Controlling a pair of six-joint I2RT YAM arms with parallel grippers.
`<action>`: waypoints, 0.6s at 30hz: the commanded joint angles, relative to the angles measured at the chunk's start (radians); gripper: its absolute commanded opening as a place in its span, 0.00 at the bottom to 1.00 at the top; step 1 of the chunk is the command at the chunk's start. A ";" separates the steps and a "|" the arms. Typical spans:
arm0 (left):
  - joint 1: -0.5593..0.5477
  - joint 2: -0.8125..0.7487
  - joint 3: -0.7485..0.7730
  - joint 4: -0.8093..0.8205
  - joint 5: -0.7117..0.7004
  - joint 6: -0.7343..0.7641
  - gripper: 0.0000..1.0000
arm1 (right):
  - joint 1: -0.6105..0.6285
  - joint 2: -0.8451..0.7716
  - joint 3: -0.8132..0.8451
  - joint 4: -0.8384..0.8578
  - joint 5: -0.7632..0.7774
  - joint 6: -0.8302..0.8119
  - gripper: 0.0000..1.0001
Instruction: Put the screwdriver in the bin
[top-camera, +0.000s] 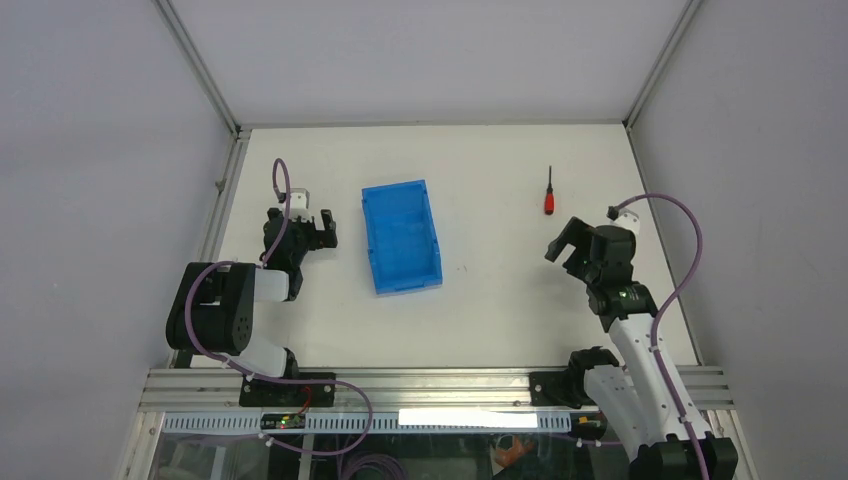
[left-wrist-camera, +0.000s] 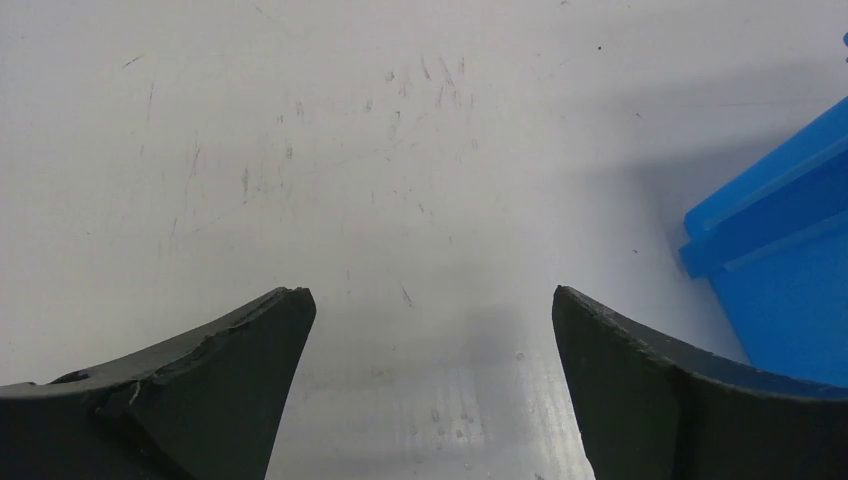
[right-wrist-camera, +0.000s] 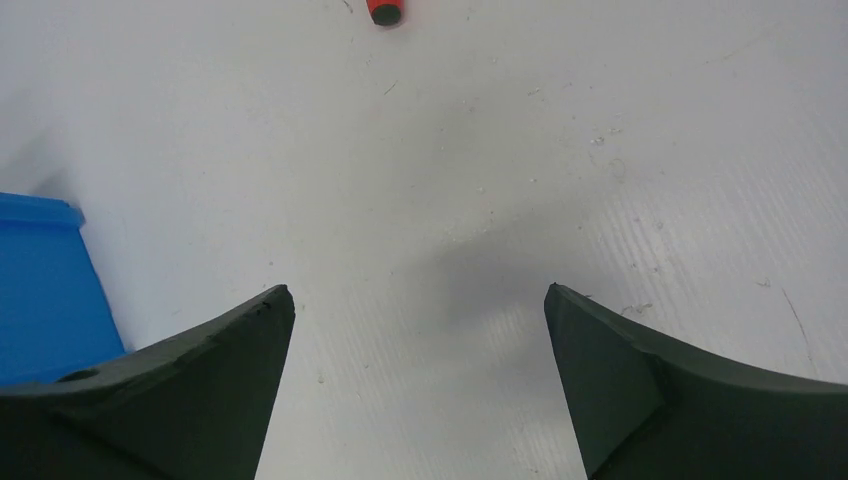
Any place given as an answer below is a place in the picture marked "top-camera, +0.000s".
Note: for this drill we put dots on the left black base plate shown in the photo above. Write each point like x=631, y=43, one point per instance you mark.
x=317, y=392

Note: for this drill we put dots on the red black screwdriver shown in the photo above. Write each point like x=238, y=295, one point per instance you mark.
x=549, y=200

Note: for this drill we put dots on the white slotted cable duct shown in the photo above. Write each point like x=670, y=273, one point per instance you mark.
x=404, y=421

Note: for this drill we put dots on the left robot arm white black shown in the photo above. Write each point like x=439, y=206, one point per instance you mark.
x=212, y=313

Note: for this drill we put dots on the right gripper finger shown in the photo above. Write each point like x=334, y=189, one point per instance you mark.
x=576, y=233
x=578, y=267

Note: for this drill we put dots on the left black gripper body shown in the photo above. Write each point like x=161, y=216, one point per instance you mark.
x=305, y=234

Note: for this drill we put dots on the right aluminium frame post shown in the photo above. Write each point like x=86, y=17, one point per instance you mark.
x=679, y=29

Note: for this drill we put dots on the aluminium frame post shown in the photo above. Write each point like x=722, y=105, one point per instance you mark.
x=679, y=29
x=178, y=30

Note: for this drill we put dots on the left aluminium frame post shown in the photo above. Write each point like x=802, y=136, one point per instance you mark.
x=178, y=30

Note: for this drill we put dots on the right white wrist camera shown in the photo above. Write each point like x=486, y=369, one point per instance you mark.
x=624, y=218

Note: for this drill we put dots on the blue plastic bin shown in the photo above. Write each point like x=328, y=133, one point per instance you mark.
x=402, y=244

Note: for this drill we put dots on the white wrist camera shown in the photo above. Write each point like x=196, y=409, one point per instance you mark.
x=624, y=218
x=297, y=203

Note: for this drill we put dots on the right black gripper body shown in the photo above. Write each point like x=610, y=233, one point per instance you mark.
x=595, y=278

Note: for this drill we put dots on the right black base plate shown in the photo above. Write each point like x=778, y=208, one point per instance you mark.
x=557, y=388

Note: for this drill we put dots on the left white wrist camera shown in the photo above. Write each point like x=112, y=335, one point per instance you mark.
x=297, y=203

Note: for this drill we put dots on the aluminium front rail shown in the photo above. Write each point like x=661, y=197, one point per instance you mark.
x=385, y=389

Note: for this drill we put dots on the orange object below table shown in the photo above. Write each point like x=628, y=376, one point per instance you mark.
x=507, y=449

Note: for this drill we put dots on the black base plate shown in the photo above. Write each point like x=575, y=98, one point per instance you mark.
x=557, y=388
x=317, y=392

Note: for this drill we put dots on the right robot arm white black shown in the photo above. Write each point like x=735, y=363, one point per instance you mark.
x=636, y=386

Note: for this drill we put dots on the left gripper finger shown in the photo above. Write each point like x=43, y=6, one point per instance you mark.
x=274, y=214
x=325, y=238

